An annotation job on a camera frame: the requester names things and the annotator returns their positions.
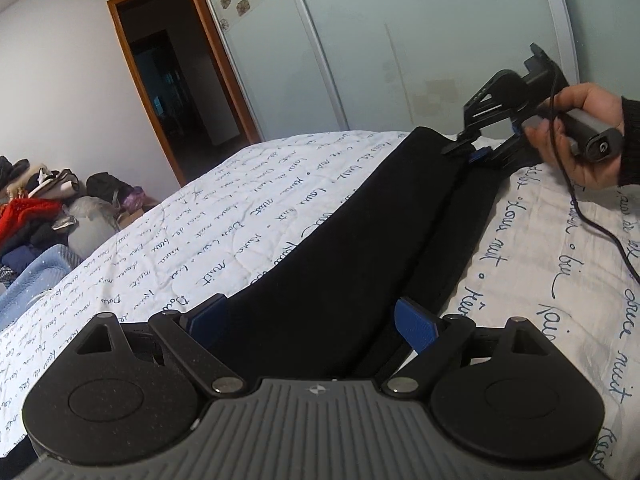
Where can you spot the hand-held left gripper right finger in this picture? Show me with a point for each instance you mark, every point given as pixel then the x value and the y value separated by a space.
pixel 417 325

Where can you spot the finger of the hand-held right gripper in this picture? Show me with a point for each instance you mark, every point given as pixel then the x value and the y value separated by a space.
pixel 481 154
pixel 492 100

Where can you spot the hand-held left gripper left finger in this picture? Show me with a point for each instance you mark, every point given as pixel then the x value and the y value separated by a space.
pixel 206 312

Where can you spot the black pants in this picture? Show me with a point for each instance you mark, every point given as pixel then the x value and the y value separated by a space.
pixel 350 260

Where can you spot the person's right forearm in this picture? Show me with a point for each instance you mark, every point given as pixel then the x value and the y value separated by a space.
pixel 631 140

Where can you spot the person's right hand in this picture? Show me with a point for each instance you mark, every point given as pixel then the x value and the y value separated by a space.
pixel 592 97

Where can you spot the white printed bedspread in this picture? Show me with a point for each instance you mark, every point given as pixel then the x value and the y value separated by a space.
pixel 175 240

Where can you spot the plain frosted wardrobe door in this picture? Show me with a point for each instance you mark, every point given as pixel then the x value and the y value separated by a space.
pixel 425 35

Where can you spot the purple cloth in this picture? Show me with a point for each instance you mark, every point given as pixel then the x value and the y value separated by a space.
pixel 133 197

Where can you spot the grey cloth bag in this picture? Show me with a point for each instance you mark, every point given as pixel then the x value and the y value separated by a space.
pixel 90 225

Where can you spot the black bag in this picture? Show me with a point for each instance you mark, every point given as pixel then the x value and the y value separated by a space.
pixel 106 183

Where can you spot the red knit sweater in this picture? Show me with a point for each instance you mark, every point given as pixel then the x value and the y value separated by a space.
pixel 25 215

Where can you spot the pile of mixed clothes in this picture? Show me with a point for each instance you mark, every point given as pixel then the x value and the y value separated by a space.
pixel 45 182

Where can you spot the wooden door frame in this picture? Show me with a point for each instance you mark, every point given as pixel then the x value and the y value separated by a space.
pixel 217 60

